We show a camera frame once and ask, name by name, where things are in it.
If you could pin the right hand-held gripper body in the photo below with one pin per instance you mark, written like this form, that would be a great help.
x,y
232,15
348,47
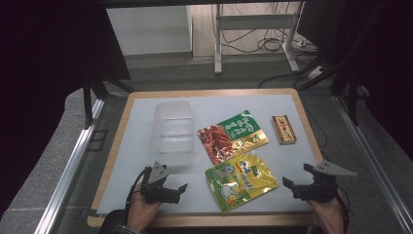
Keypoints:
x,y
321,190

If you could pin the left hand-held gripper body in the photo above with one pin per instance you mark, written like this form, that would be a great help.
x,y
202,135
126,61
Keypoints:
x,y
157,175

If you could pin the clear plastic container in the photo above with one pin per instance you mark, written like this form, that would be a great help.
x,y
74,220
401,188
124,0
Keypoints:
x,y
173,133

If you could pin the small yellow and red box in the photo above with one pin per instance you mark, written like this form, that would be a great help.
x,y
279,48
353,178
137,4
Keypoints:
x,y
284,129

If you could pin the yellow spouted pouch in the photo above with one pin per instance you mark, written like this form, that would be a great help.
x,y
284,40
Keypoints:
x,y
240,182

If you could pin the green and red seasoning pouch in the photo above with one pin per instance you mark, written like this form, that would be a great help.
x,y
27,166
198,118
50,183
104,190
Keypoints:
x,y
232,136

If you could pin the person's right hand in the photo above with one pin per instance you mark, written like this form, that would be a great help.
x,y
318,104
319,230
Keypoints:
x,y
328,214

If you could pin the person's left hand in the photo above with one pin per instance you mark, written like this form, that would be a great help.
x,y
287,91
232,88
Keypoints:
x,y
142,213

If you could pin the white table mat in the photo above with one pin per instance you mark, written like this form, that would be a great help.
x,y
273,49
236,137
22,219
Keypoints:
x,y
136,156

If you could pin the dark rounded object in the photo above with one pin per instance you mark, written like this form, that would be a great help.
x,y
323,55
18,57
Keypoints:
x,y
112,222

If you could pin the black metal stand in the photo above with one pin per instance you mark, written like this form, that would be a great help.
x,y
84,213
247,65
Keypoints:
x,y
352,94

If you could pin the white power strip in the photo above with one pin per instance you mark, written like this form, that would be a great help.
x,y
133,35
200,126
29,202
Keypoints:
x,y
315,73

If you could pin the black tripod stand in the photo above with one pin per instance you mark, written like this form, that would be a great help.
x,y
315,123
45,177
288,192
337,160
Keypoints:
x,y
94,94

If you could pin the white panel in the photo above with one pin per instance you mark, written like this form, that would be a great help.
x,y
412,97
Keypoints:
x,y
147,29

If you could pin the aluminium rail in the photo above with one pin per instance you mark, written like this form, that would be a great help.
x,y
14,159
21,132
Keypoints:
x,y
69,169
373,156

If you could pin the black floor bracket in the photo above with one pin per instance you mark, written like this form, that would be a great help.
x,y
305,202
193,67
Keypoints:
x,y
96,140

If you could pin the white metal desk frame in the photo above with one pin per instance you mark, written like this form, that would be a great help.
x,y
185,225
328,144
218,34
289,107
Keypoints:
x,y
256,22

